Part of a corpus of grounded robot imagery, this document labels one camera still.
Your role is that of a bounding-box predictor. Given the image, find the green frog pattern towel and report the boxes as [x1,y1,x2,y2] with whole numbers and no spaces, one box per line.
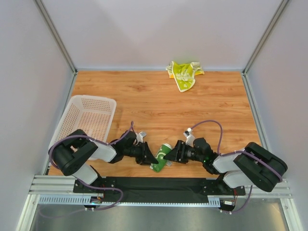
[150,143,172,173]

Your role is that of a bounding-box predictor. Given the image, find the yellow green towel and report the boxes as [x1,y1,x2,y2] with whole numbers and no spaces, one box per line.
[166,61,205,92]

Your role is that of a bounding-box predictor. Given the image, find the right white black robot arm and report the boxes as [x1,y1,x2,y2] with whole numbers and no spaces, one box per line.
[164,138,288,192]

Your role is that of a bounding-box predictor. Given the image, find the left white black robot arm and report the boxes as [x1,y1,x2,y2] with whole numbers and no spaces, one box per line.
[48,129,158,191]

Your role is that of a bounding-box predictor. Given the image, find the white plastic basket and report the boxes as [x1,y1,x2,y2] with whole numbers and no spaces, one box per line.
[50,95,116,146]

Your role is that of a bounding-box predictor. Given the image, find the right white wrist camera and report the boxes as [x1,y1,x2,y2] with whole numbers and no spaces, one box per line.
[183,128,195,146]

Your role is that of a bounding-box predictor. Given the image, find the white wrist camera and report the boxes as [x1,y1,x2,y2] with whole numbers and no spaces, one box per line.
[136,131,147,143]
[183,128,195,146]

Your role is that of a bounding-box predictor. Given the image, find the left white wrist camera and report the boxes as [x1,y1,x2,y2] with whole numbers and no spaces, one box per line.
[136,131,147,143]

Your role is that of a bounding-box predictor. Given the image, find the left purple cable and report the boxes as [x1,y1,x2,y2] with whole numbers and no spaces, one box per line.
[38,120,134,218]

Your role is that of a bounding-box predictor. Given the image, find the right aluminium frame post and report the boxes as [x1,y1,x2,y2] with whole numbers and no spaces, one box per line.
[242,0,292,74]

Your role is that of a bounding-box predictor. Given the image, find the aluminium frame post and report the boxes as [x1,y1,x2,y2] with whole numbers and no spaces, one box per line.
[33,0,78,73]
[242,0,292,74]

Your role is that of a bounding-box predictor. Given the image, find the slotted grey cable duct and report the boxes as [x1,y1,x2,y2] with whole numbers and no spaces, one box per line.
[38,195,220,208]

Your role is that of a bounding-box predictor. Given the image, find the aluminium front rail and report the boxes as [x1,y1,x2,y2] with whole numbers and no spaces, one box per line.
[28,175,293,198]

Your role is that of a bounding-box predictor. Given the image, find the left aluminium frame post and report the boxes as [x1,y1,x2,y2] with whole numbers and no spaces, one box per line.
[33,0,78,73]

